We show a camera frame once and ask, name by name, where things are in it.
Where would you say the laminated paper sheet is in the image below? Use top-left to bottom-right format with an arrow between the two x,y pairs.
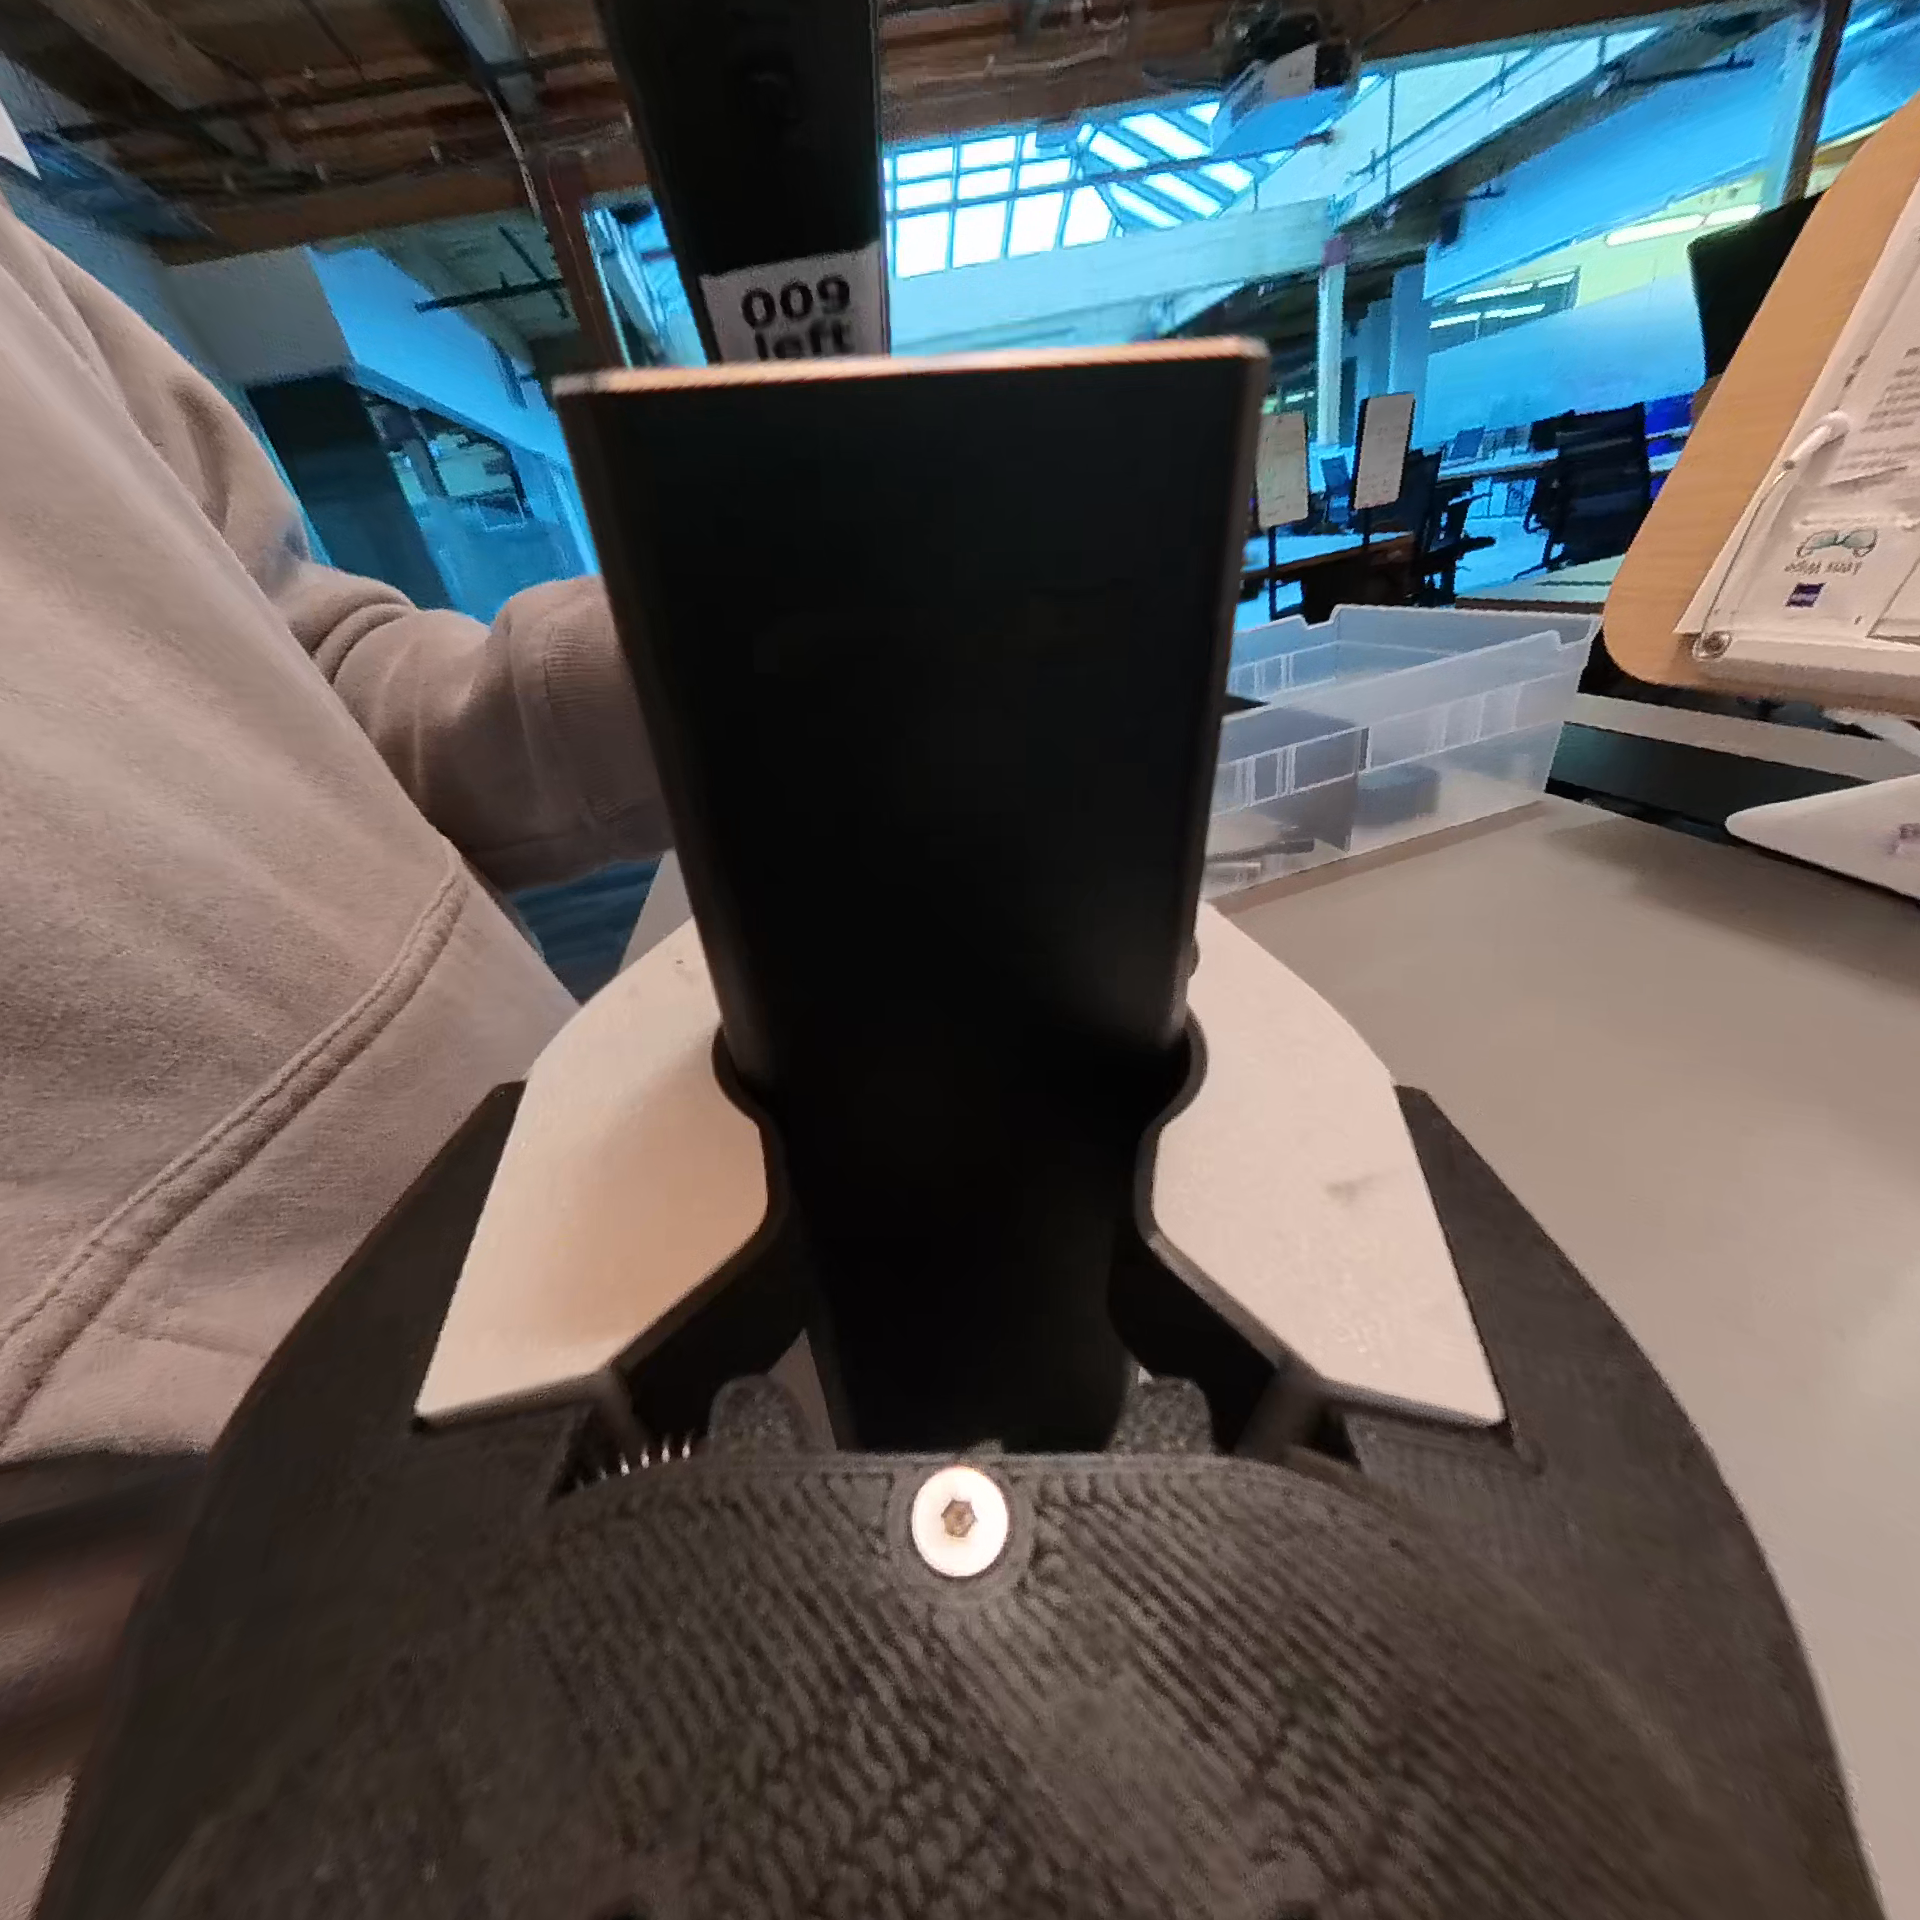
1676,192 -> 1920,682

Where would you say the black office chair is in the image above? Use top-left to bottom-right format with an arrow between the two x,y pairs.
1521,402 -> 1656,581

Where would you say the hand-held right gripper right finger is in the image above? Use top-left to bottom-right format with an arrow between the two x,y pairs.
1137,897 -> 1508,1426

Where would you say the black monitor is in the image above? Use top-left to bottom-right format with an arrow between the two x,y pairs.
1688,195 -> 1850,380

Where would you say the white flat tray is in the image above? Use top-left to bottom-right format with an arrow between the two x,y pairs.
1725,773 -> 1920,902

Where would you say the clear plastic bin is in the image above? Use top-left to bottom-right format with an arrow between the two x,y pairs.
1207,603 -> 1604,898

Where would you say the white standing sign board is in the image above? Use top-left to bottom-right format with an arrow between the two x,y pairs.
1253,412 -> 1316,530
1352,394 -> 1423,512

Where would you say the person's left forearm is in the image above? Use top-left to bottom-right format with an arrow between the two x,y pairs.
277,574 -> 677,890

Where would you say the tilted wooden board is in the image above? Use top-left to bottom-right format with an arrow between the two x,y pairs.
1597,94 -> 1920,724

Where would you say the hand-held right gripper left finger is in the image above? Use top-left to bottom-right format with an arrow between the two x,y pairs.
415,920 -> 794,1426

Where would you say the person's beige hoodie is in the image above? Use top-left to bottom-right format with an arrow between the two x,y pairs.
0,195 -> 602,1518

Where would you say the black usb hub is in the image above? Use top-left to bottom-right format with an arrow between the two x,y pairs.
551,337 -> 1274,1460

